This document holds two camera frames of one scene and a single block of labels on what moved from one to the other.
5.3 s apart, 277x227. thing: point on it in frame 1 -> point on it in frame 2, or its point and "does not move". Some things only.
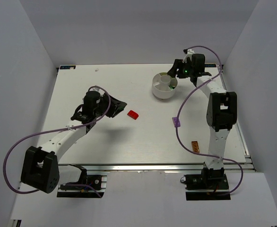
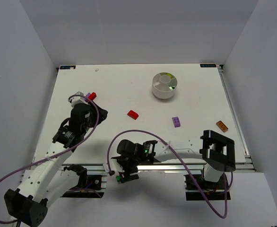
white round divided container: [163, 86] does not move
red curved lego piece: [133, 115] does not move
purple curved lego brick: [174, 120] does not move
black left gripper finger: [115, 108] -> [102, 114]
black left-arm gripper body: [109, 105] -> [100, 113]
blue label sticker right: [210, 65] does not move
